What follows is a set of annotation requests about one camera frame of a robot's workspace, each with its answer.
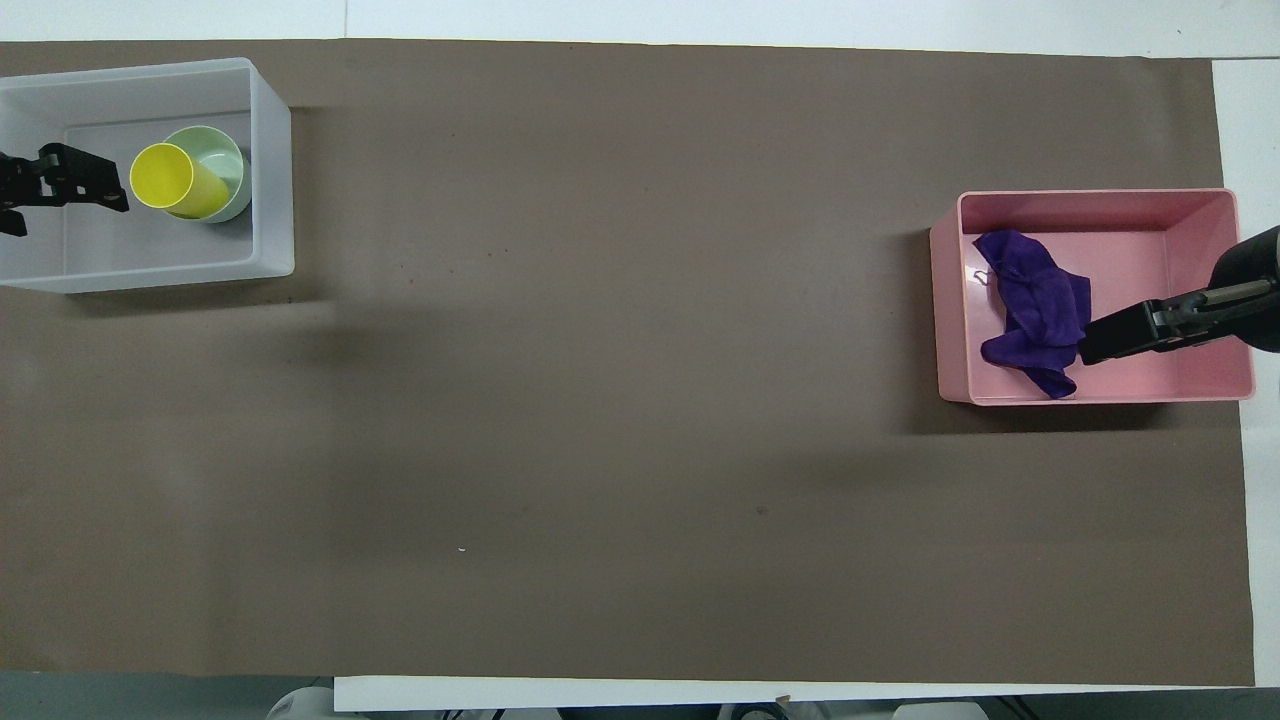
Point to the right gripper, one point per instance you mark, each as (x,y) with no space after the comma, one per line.
(1252,258)

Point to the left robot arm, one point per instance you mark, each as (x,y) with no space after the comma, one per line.
(303,704)

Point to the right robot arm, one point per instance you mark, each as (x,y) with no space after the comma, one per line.
(938,712)

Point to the pink plastic box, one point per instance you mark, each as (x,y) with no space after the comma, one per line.
(1140,250)

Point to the translucent white plastic box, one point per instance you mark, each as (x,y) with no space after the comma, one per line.
(268,180)

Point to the yellow plastic cup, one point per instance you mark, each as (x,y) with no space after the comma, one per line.
(163,177)

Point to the light green plastic cup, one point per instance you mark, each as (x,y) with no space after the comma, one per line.
(226,158)

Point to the purple cloth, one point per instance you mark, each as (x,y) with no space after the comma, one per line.
(1040,300)

